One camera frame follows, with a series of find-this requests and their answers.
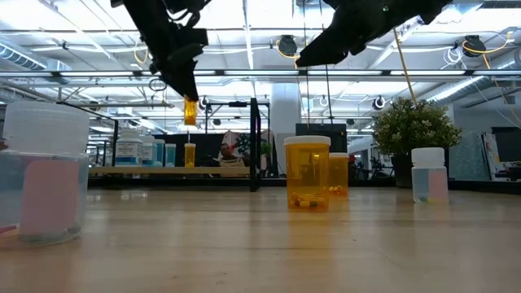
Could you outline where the thin black hanging cable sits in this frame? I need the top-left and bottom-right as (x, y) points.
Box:
(301, 0), (311, 132)

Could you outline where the black monitor screen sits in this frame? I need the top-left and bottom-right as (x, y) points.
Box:
(296, 123), (348, 155)

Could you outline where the person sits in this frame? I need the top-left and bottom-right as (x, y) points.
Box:
(214, 142), (250, 168)

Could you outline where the long ceiling light bar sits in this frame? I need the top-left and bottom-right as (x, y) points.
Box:
(0, 69), (521, 77)

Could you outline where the wooden shelf with black frame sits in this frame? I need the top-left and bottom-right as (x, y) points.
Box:
(56, 97), (261, 193)

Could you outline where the slim orange pill bottle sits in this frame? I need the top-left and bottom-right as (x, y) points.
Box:
(183, 96), (199, 126)
(183, 142), (197, 168)

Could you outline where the wide orange pill bottle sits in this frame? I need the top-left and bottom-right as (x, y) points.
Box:
(283, 135), (331, 212)

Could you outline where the yellow hanging cable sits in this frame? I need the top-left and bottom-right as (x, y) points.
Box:
(391, 27), (418, 106)

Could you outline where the blue pill bottle white cap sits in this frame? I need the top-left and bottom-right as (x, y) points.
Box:
(153, 138), (166, 168)
(164, 142), (177, 168)

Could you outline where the black background gantry frame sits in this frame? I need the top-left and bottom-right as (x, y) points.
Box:
(204, 99), (271, 135)

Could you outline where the potted green plant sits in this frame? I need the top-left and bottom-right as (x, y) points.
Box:
(371, 96), (464, 189)

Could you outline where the dark monitor screen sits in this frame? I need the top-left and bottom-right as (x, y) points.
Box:
(491, 126), (521, 164)

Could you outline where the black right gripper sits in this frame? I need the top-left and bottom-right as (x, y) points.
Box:
(295, 0), (453, 68)

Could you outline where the black metal rig frame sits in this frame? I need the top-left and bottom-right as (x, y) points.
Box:
(87, 177), (521, 195)

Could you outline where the medium orange pill bottle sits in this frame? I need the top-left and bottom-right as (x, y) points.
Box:
(328, 152), (350, 196)

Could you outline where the white building column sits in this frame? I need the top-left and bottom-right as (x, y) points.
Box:
(269, 83), (303, 180)

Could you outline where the clear bottle pink blue label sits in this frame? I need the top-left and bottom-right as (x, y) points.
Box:
(410, 146), (449, 204)
(0, 100), (90, 247)

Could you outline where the white melatonin supplement bottle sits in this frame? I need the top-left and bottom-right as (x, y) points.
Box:
(140, 134), (156, 168)
(115, 129), (144, 168)

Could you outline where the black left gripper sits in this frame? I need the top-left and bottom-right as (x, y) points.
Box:
(148, 22), (209, 103)

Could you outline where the black hanging cable with coil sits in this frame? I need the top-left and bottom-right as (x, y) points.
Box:
(323, 63), (335, 125)

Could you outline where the grey patterned partition panel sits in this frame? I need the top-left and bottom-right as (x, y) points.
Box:
(449, 130), (492, 182)

